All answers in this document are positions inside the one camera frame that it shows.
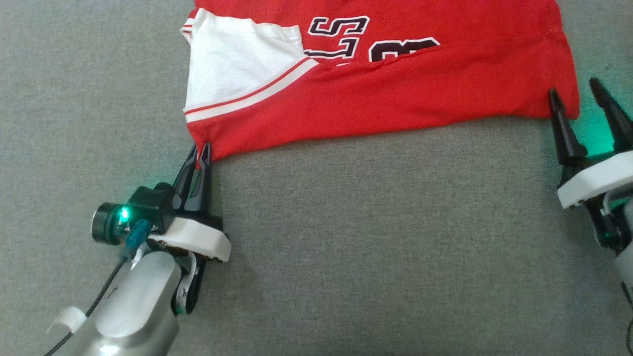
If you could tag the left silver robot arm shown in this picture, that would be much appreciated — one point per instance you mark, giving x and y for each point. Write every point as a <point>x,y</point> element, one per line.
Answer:
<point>133,306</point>

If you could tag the large grey sofa seat cushion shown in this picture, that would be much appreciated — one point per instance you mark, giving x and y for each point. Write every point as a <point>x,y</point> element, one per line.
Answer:
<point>346,247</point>

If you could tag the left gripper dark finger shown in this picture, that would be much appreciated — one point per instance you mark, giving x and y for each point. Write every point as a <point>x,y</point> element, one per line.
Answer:
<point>203,188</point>
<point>182,185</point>

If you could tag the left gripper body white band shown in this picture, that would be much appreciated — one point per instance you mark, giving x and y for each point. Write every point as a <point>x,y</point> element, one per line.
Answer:
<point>198,235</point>

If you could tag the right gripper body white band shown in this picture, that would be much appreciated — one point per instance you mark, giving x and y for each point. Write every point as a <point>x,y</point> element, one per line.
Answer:
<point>598,178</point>

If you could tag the red and white basketball jersey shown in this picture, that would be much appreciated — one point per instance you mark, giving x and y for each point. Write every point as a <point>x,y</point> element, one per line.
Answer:
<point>395,99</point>

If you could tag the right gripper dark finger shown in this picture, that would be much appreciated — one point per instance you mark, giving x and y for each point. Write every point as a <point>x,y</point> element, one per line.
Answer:
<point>615,121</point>
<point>566,138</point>

